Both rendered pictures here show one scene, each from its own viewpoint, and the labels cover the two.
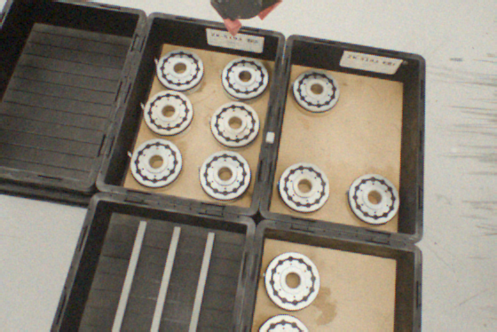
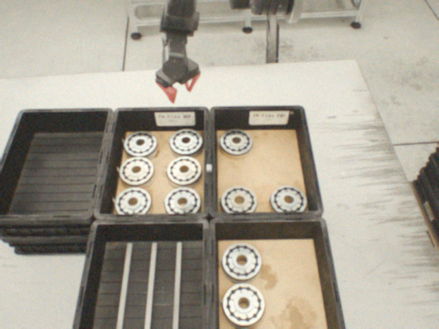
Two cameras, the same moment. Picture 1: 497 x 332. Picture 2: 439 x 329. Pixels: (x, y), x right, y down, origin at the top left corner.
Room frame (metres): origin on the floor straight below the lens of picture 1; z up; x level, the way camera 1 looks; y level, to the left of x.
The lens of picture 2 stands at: (-0.34, -0.02, 1.85)
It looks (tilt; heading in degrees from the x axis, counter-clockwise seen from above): 54 degrees down; 357
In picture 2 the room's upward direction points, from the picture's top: straight up
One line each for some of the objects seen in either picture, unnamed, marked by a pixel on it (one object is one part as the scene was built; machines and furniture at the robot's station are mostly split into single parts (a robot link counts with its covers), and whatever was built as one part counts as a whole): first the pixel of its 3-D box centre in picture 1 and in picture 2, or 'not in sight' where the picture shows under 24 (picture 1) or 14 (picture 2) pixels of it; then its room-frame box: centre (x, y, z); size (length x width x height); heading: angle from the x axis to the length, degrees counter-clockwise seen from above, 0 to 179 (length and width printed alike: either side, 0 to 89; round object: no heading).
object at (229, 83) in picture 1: (245, 77); (186, 141); (0.49, 0.05, 0.86); 0.10 x 0.10 x 0.01
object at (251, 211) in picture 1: (198, 106); (157, 159); (0.38, 0.13, 0.92); 0.40 x 0.30 x 0.02; 178
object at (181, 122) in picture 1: (169, 112); (136, 171); (0.38, 0.20, 0.86); 0.10 x 0.10 x 0.01
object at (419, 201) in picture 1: (348, 131); (260, 157); (0.37, -0.17, 0.92); 0.40 x 0.30 x 0.02; 178
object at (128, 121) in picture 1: (200, 117); (159, 169); (0.38, 0.13, 0.87); 0.40 x 0.30 x 0.11; 178
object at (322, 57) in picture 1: (343, 140); (260, 168); (0.37, -0.17, 0.87); 0.40 x 0.30 x 0.11; 178
